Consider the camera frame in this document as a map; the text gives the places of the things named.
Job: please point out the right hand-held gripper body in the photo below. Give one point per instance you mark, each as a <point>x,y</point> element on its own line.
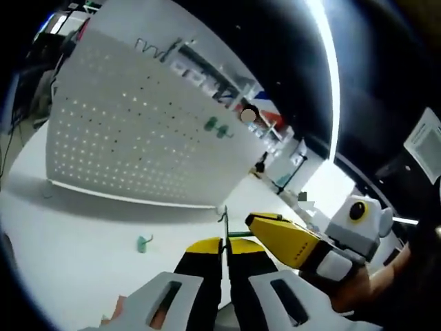
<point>358,231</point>

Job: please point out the white storage shelf rack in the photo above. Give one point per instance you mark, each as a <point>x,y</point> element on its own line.
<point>206,86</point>

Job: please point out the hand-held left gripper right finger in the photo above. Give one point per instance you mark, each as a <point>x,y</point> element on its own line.
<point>255,296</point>

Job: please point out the person's right hand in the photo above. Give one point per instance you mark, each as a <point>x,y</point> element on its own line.
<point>351,293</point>

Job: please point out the white perforated mounting plate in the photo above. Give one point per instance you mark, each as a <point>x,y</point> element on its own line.
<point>120,138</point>

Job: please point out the ceiling light strip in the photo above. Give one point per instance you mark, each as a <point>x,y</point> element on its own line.
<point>327,69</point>

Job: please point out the salmon pink sheet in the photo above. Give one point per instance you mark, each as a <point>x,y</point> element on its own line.
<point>122,307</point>

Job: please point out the person's dark clothing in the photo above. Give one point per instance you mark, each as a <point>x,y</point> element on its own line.
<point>420,276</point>

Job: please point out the black tripod stand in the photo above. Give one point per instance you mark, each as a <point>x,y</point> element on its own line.
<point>293,173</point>

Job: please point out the white ceiling air vent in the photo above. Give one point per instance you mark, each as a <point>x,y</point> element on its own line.
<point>425,145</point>

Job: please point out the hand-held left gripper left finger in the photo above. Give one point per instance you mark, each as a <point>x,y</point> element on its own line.
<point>193,286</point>

